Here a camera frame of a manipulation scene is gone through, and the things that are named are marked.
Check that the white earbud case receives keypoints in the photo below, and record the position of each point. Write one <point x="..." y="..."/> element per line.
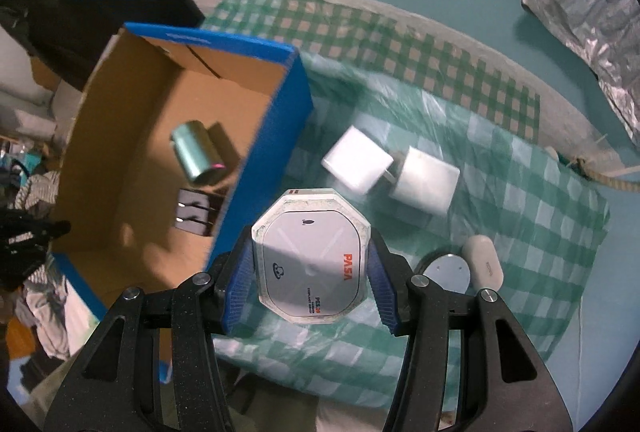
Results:
<point x="482" y="262"/>

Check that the dark grey plug adapter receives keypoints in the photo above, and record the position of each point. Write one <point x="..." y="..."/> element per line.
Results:
<point x="192" y="207"/>

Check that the grey plastic sheet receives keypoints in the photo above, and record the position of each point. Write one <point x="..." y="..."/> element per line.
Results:
<point x="590" y="11"/>

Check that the green checked tablecloth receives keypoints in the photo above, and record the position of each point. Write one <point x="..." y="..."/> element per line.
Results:
<point x="400" y="41"/>

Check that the small teal tin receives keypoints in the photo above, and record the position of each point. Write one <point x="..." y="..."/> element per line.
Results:
<point x="192" y="151"/>

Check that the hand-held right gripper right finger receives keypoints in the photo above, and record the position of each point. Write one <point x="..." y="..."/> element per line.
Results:
<point x="380" y="292"/>

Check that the pile of clothes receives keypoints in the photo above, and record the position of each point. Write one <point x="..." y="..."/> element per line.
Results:
<point x="40" y="312"/>

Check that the small white round object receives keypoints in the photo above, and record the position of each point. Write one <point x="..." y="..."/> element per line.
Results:
<point x="551" y="152"/>

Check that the blue cardboard box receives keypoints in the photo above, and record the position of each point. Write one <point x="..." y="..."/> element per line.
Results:
<point x="140" y="121"/>

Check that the round white disc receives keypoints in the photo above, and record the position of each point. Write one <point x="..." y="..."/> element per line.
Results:
<point x="447" y="272"/>

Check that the white octagonal box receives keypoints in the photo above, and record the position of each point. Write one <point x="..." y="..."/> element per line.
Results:
<point x="310" y="257"/>

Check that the brown cardboard box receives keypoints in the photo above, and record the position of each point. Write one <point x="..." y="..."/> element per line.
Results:
<point x="45" y="71"/>

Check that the white cube charger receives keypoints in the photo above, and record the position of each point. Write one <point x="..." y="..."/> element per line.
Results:
<point x="355" y="159"/>
<point x="425" y="179"/>

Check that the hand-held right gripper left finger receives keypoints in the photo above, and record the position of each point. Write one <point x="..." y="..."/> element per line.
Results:
<point x="240" y="282"/>

